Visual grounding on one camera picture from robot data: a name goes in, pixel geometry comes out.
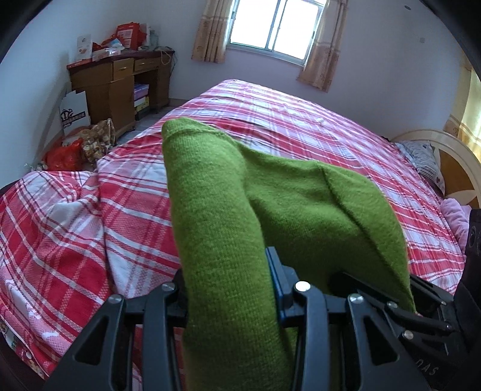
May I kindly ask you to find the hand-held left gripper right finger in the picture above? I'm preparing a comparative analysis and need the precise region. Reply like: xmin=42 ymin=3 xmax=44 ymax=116
xmin=267 ymin=247 xmax=431 ymax=391

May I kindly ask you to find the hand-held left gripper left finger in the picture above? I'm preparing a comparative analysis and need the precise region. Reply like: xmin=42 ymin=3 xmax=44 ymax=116
xmin=45 ymin=269 xmax=188 ymax=391

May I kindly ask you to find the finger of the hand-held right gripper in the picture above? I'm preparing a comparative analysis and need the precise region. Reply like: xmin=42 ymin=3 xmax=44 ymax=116
xmin=409 ymin=274 xmax=457 ymax=301
xmin=330 ymin=271 xmax=457 ymax=341

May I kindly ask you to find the green striped knit sweater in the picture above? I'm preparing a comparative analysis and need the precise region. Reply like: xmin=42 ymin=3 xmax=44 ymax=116
xmin=161 ymin=117 xmax=416 ymax=391

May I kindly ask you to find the pink blanket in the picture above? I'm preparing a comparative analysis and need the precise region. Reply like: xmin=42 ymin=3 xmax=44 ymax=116
xmin=440 ymin=197 xmax=472 ymax=260

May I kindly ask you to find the cream wooden headboard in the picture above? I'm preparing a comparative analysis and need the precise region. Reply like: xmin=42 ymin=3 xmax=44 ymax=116
xmin=391 ymin=130 xmax=481 ymax=209

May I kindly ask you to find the striped pillow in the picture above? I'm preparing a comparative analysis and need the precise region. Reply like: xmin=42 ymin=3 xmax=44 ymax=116
xmin=398 ymin=141 xmax=446 ymax=196

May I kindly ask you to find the red printed under sheet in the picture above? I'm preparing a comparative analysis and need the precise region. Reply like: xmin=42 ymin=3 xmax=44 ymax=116
xmin=0 ymin=312 xmax=49 ymax=377

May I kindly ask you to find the red plaid bed sheet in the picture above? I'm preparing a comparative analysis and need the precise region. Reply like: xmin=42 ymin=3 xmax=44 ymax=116
xmin=0 ymin=78 xmax=467 ymax=380

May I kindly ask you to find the yellow curtain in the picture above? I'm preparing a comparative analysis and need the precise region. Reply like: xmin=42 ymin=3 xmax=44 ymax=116
xmin=443 ymin=66 xmax=481 ymax=141

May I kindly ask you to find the brown patterned bag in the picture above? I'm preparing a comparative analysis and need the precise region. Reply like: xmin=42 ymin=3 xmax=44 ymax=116
xmin=81 ymin=118 xmax=116 ymax=164

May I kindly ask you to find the red plastic bag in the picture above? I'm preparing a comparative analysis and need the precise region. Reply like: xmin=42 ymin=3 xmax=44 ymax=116
xmin=45 ymin=138 xmax=85 ymax=171

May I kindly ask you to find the white paper bag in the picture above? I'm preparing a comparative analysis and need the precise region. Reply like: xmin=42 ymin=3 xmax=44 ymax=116
xmin=59 ymin=90 xmax=91 ymax=136

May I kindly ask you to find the beige curtain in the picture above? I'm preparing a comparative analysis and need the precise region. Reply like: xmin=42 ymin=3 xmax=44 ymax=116
xmin=297 ymin=0 xmax=348 ymax=93
xmin=191 ymin=0 xmax=235 ymax=64

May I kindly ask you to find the brown wooden desk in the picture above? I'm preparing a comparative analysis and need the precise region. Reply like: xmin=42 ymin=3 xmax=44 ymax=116
xmin=67 ymin=48 xmax=175 ymax=132

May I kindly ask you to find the window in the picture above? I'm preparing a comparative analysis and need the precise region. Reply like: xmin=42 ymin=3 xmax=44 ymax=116
xmin=225 ymin=0 xmax=327 ymax=63

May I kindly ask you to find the red white box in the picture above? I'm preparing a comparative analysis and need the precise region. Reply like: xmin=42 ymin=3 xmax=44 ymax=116
xmin=92 ymin=38 xmax=126 ymax=61

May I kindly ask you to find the red gift bag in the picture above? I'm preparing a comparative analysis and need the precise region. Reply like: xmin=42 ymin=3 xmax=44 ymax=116
xmin=116 ymin=23 xmax=148 ymax=50

